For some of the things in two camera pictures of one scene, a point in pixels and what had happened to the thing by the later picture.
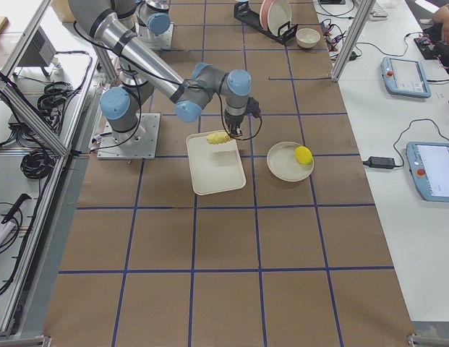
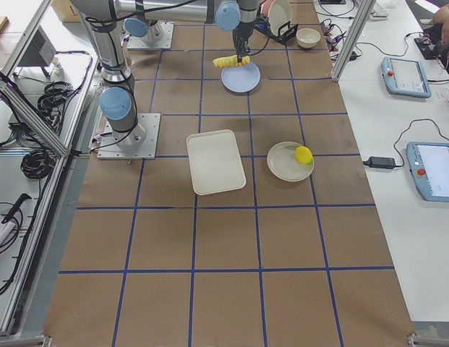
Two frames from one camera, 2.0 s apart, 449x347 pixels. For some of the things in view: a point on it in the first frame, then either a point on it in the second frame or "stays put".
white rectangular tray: x=215 y=168 stays put
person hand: x=446 y=16 stays put
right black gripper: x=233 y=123 to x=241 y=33
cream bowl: x=307 y=37 stays put
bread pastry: x=217 y=138 to x=231 y=61
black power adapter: x=375 y=162 stays put
